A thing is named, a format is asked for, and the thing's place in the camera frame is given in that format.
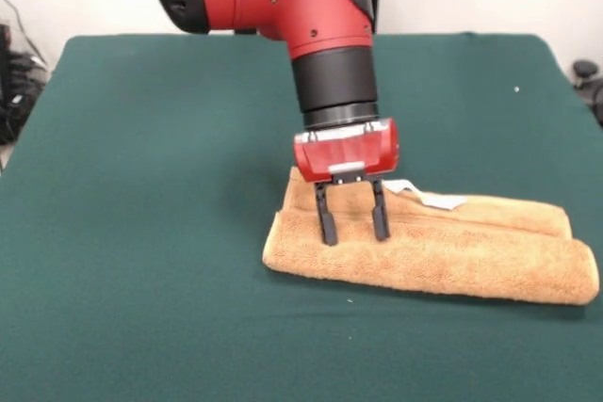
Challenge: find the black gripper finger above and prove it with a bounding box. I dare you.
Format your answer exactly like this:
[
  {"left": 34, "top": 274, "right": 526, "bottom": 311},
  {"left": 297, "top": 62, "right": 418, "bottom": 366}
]
[
  {"left": 312, "top": 181, "right": 340, "bottom": 247},
  {"left": 370, "top": 178, "right": 392, "bottom": 242}
]

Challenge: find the tan terry towel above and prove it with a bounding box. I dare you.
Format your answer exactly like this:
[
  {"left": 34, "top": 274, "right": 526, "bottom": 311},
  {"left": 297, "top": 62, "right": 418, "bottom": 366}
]
[{"left": 261, "top": 165, "right": 600, "bottom": 308}]

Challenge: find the dark green table cloth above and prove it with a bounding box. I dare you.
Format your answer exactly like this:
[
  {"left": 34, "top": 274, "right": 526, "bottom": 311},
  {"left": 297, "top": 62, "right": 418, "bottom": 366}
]
[{"left": 0, "top": 33, "right": 603, "bottom": 402}]

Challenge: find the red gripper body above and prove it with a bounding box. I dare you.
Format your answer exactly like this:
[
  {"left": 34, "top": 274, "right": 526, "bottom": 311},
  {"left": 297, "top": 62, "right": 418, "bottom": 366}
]
[{"left": 292, "top": 117, "right": 401, "bottom": 185}]

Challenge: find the dark grey stand base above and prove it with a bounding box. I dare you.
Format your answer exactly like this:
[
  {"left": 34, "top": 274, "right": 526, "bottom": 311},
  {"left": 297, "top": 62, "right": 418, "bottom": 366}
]
[
  {"left": 0, "top": 23, "right": 51, "bottom": 147},
  {"left": 571, "top": 58, "right": 603, "bottom": 129}
]

